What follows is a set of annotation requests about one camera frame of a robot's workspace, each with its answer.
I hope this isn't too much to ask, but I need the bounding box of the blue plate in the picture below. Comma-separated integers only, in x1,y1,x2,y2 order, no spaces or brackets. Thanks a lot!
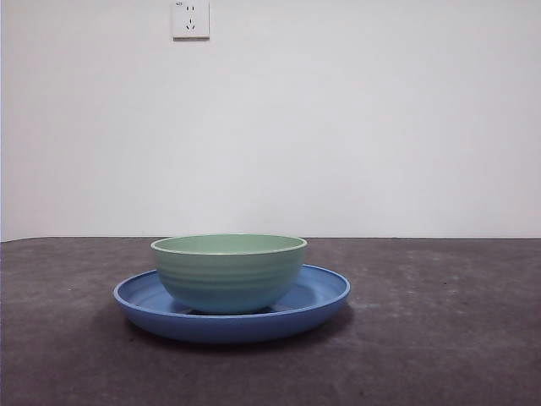
112,264,352,344

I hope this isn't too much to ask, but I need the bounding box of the green ribbed bowl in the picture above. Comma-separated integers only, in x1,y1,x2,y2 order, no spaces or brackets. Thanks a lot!
150,233,309,315

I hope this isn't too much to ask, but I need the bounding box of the white wall socket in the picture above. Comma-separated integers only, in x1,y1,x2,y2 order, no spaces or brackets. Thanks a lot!
172,0,211,41

